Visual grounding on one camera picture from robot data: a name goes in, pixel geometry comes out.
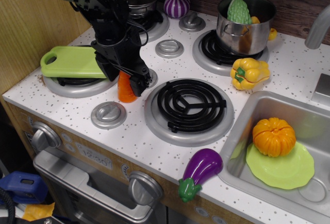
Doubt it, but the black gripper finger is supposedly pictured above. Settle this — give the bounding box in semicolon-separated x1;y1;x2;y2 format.
95;55;119;81
129;75;152;97

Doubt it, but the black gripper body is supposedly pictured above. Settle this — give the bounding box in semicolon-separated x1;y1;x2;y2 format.
91;32;150;76

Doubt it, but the orange toy carrot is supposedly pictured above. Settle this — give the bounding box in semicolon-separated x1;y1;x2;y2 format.
118;71;137;103

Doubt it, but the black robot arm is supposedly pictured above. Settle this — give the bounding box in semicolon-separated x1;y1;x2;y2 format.
64;0;151;97

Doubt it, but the green plastic cutting board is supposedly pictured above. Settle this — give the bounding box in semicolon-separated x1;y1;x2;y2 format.
40;46;106;79

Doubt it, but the middle silver stove knob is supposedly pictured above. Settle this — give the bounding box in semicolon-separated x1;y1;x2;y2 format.
148;68;158;88

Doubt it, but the silver stove knob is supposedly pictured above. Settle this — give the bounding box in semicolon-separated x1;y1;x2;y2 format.
148;68;158;88
179;12;206;32
91;101;127;129

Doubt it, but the back left stove burner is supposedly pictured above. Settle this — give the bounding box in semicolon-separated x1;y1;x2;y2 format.
128;10;169;45

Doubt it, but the stove burner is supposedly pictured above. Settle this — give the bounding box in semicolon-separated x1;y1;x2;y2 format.
192;29;269;77
128;10;169;45
42;44;119;99
144;78;234;147

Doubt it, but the front silver stove knob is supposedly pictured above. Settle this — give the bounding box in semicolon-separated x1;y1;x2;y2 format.
91;101;127;129

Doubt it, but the upper middle silver knob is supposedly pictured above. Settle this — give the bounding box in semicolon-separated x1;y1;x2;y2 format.
155;39;184;59

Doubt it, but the front left stove burner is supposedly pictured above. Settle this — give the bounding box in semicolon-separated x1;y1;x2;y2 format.
42;44;119;99

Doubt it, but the front right stove burner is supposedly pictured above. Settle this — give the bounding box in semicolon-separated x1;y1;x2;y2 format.
144;78;234;147

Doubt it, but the purple white striped toy onion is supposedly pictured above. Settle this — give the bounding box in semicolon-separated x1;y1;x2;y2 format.
163;0;190;19

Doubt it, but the back silver stove knob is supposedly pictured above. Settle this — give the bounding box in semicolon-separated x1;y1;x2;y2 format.
179;12;206;32

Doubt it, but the back right stove burner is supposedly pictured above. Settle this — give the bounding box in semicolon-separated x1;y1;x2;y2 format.
192;29;269;77

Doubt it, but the left oven dial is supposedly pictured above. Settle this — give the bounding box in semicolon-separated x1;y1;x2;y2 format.
31;122;62;151

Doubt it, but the oven dial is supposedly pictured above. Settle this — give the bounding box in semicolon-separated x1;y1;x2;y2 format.
128;170;163;206
31;122;62;151

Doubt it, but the purple toy eggplant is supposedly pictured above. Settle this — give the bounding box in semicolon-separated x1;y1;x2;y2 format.
178;148;223;203

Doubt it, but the yellow toy bell pepper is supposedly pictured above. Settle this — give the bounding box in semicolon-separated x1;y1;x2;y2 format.
230;58;270;90

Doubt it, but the right oven dial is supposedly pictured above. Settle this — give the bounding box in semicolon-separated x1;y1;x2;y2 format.
128;170;163;206

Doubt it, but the green toy bitter gourd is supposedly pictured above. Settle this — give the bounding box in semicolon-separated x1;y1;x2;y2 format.
227;0;252;24

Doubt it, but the silver pot with green vegetable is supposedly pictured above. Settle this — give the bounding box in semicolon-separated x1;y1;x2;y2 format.
216;0;276;56

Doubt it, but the yellow toy behind pot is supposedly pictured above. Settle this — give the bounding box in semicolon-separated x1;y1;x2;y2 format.
268;28;277;41

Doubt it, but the orange toy pumpkin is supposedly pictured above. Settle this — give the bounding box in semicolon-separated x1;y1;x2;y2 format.
252;117;296;158

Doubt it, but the blue device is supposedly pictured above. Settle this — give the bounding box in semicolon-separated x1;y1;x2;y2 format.
1;171;48;204

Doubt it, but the yellow cloth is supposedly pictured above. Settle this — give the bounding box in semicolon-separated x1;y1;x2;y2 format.
22;202;55;221

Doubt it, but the light green plastic plate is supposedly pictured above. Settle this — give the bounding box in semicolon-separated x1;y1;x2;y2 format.
246;142;315;190

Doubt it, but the silver toy sink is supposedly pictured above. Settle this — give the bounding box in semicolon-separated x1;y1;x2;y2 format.
220;91;329;223

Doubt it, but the silver faucet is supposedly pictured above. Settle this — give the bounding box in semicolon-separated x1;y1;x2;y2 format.
305;5;329;49

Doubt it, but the silver oven door handle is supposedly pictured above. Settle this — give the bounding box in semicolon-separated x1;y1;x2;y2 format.
34;151;158;223

